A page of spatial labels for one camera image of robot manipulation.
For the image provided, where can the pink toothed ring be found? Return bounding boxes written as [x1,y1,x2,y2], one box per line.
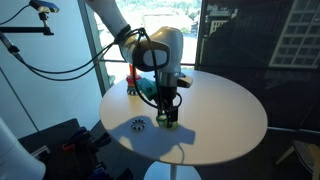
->
[125,75,143,84]

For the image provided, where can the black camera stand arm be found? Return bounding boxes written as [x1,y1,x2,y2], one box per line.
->
[0,12,55,37]

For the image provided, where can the orange handled black clamp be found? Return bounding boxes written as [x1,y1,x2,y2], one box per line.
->
[62,126,91,153]

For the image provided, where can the light wooden leg chair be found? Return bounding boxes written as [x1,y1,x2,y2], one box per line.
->
[275,139,320,180]

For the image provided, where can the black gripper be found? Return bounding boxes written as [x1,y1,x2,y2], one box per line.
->
[157,71,179,128]

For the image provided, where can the dark window handrail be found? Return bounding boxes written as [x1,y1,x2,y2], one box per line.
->
[99,58,198,67]

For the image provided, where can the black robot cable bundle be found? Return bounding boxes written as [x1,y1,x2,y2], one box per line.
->
[0,27,184,111]

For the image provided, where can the white table pedestal base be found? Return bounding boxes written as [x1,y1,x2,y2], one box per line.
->
[143,161,203,180]

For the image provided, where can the white rounded robot cover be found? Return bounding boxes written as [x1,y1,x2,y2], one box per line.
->
[0,116,47,180]

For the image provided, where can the blue black spotted ring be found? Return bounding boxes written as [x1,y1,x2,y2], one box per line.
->
[127,87,140,97]

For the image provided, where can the thin black camera cable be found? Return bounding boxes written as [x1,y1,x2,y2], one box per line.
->
[0,3,31,26]

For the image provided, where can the black white striped ring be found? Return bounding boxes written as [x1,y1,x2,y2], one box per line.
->
[131,118,146,132]

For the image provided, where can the blue grey external camera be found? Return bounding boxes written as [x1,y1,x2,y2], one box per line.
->
[29,0,60,14]

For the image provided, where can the lime green beaded ring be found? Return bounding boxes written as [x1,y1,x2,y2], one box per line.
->
[165,120,180,130]

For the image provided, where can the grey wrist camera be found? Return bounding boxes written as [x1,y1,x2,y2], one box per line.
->
[176,74,194,89]

